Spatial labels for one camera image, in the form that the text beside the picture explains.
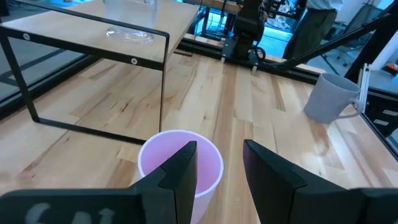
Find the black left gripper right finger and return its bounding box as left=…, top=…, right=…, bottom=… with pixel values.
left=243, top=139, right=398, bottom=224

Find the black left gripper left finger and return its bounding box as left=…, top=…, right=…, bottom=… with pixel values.
left=0, top=140, right=199, bottom=224

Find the pink plastic cup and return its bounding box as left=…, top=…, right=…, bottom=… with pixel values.
left=137, top=129, right=224, bottom=224

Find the grey ceramic mug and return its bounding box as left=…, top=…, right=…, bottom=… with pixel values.
left=303, top=73, right=364, bottom=124

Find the clear glass mug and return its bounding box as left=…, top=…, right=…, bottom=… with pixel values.
left=102, top=0, right=158, bottom=45

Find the white aluminium profile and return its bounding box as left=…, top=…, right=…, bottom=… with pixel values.
left=357, top=63, right=372, bottom=114

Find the person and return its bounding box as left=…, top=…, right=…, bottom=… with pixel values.
left=282, top=0, right=343, bottom=60

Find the black diagonal frame strut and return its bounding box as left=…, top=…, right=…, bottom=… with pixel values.
left=264, top=12, right=398, bottom=72

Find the black frame post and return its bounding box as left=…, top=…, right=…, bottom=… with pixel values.
left=343, top=15, right=398, bottom=83

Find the wooden shelf with black frame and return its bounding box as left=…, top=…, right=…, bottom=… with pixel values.
left=0, top=0, right=200, bottom=146

